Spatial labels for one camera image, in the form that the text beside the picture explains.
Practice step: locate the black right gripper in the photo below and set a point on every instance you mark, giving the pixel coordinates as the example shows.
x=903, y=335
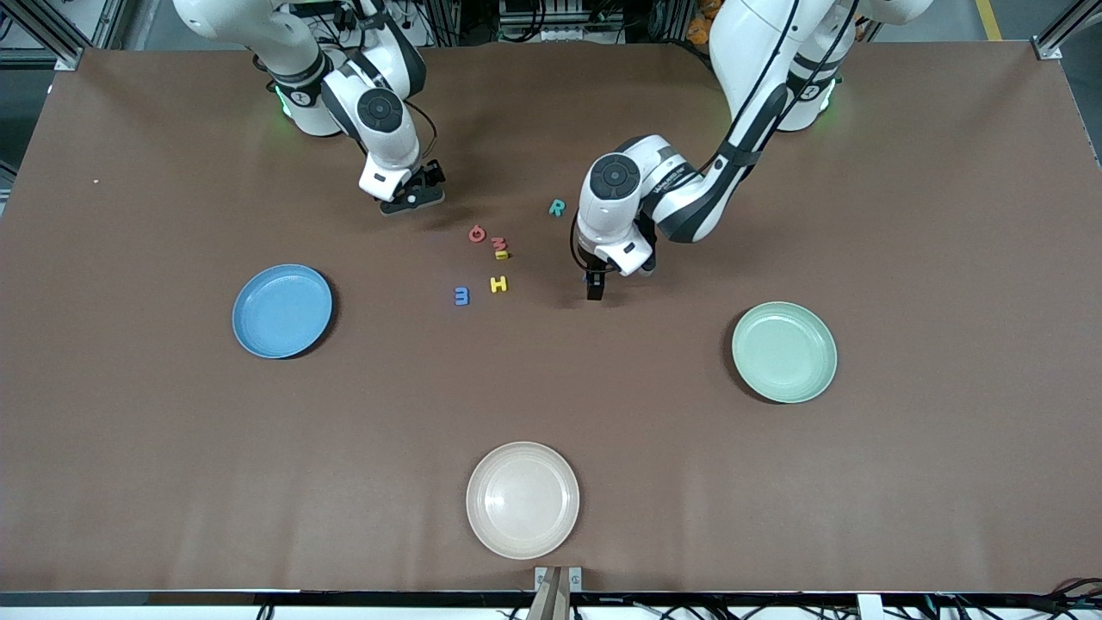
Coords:
x=432, y=175

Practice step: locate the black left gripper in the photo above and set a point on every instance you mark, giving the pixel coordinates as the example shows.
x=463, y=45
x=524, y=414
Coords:
x=595, y=285

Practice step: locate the teal foam letter R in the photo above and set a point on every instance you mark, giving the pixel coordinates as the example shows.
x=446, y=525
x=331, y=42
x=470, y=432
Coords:
x=557, y=207

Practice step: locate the yellow foam letter H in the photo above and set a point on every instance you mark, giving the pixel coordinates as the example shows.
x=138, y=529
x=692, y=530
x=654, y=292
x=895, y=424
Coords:
x=498, y=284

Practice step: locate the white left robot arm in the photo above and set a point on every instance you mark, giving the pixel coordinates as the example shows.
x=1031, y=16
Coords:
x=616, y=176

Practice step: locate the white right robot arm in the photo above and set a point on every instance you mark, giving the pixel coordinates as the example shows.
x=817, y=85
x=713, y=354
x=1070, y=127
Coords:
x=379, y=112

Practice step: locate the red foam letter Q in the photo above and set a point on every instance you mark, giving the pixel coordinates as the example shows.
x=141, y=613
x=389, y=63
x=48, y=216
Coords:
x=477, y=233

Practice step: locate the white power strip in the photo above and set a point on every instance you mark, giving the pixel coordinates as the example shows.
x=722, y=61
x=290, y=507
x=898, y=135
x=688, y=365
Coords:
x=560, y=34

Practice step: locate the blue plate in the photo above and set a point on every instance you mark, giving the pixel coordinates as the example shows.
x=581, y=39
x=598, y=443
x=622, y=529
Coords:
x=280, y=314

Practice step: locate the green plate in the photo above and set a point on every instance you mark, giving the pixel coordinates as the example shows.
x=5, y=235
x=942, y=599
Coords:
x=783, y=370

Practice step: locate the beige plate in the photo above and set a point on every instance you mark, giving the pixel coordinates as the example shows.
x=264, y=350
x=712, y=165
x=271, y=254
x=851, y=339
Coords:
x=523, y=499

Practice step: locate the pile of orange bags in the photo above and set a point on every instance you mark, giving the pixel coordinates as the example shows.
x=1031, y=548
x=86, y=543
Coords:
x=699, y=33

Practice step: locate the small metal bracket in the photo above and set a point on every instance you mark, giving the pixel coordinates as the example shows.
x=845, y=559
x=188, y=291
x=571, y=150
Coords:
x=575, y=579

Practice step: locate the aluminium frame profile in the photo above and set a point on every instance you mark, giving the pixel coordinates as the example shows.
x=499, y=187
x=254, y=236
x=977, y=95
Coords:
x=65, y=53
x=1049, y=47

